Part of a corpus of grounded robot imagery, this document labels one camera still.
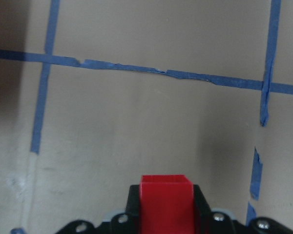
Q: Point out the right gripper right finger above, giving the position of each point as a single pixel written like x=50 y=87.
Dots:
x=201 y=211

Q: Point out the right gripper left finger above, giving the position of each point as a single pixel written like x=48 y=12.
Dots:
x=133 y=209

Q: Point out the red toy block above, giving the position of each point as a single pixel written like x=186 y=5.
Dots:
x=166 y=205

